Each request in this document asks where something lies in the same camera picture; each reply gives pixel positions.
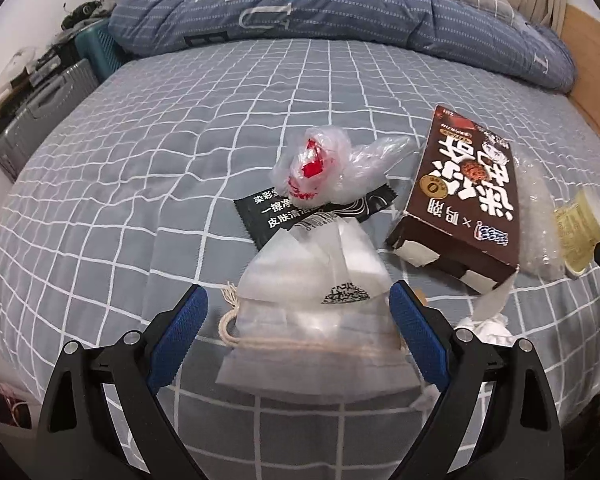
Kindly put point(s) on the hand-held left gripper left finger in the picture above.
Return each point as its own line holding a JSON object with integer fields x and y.
{"x": 178, "y": 339}

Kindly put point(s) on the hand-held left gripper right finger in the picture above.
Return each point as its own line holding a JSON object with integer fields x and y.
{"x": 420, "y": 332}

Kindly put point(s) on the white tissue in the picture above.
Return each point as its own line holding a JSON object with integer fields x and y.
{"x": 485, "y": 327}

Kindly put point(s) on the clear bubble wrap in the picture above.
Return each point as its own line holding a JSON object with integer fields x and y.
{"x": 535, "y": 220}

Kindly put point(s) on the black sachet packet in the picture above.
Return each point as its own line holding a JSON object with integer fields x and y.
{"x": 266, "y": 216}

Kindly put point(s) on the brown snack box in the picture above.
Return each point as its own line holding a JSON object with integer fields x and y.
{"x": 455, "y": 185}

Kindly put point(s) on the plastic bag red print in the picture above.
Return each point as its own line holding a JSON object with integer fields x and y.
{"x": 330, "y": 170}

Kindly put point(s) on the grey checked bed sheet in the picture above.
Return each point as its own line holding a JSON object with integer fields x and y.
{"x": 130, "y": 210}

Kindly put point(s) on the grey suitcase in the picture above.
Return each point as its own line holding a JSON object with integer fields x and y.
{"x": 30, "y": 125}

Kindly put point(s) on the teal plastic stool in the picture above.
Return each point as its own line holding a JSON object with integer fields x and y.
{"x": 97, "y": 45}

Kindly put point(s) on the white plastic item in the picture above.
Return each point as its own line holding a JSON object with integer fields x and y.
{"x": 20, "y": 67}

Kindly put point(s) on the blue striped quilt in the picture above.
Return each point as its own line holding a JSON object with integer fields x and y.
{"x": 330, "y": 10}

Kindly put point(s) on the wooden bed frame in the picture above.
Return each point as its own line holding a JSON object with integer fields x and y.
{"x": 595, "y": 60}

